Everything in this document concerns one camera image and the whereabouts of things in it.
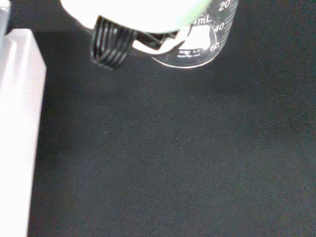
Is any black table cloth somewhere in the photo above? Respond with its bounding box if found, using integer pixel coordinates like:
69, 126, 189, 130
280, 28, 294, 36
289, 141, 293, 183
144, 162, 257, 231
4, 0, 316, 237

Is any white electronic balance steel pan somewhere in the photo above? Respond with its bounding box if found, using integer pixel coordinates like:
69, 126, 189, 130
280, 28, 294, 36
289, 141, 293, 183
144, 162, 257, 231
0, 0, 47, 237

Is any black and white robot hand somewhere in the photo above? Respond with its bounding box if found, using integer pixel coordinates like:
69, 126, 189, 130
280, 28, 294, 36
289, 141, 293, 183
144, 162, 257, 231
60, 0, 213, 71

